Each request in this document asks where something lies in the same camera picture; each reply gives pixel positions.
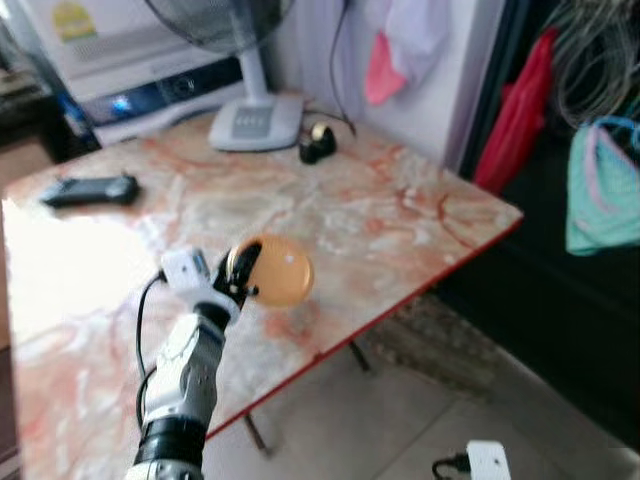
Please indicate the orange round ball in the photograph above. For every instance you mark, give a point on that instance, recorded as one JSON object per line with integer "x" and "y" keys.
{"x": 283, "y": 270}

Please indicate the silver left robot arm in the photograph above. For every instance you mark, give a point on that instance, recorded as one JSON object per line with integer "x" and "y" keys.
{"x": 185, "y": 375}

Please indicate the metal table leg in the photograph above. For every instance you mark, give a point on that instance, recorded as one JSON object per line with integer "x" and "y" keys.
{"x": 258, "y": 432}
{"x": 360, "y": 356}

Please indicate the white standing fan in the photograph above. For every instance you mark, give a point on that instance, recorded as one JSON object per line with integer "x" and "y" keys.
{"x": 255, "y": 122}

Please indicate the small black gold object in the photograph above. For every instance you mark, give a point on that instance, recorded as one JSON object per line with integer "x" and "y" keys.
{"x": 318, "y": 145}

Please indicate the marble pattern table red edge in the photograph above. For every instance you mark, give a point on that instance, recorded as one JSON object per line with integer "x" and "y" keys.
{"x": 380, "y": 230}

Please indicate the black handheld controller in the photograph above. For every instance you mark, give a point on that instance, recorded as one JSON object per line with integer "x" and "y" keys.
{"x": 90, "y": 190}

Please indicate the brown woven mat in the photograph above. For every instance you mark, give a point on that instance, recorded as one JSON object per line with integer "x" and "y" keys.
{"x": 430, "y": 345}

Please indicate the green cloth with pink trim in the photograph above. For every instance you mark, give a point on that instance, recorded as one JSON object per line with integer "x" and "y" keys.
{"x": 600, "y": 200}

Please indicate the blue plastic hanger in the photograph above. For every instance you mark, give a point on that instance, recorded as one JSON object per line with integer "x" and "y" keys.
{"x": 622, "y": 127}

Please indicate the white cabinet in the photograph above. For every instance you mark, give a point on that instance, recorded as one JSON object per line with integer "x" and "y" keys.
{"x": 455, "y": 70}

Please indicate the white cloth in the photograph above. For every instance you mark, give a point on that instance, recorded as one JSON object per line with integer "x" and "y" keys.
{"x": 420, "y": 35}

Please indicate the red cloth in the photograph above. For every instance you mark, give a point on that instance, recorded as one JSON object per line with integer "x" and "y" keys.
{"x": 518, "y": 120}

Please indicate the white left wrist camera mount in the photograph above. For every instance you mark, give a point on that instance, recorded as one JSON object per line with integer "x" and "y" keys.
{"x": 186, "y": 272}

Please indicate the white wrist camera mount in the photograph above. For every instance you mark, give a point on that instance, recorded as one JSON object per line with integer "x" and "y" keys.
{"x": 186, "y": 272}
{"x": 488, "y": 462}

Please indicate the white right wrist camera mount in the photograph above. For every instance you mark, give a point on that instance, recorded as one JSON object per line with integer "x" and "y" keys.
{"x": 488, "y": 462}

